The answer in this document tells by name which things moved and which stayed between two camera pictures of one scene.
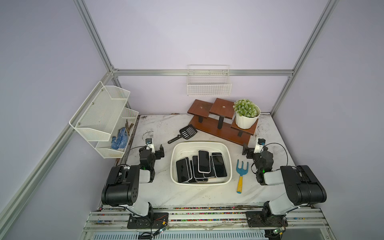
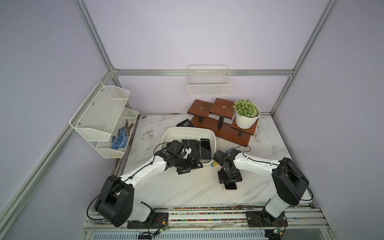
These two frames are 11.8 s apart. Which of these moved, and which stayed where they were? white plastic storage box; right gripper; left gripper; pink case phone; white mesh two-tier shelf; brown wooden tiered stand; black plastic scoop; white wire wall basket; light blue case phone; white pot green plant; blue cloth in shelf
Moved: white plastic storage box; left gripper; right gripper; light blue case phone; pink case phone; black plastic scoop
Stayed: white pot green plant; white wire wall basket; white mesh two-tier shelf; brown wooden tiered stand; blue cloth in shelf
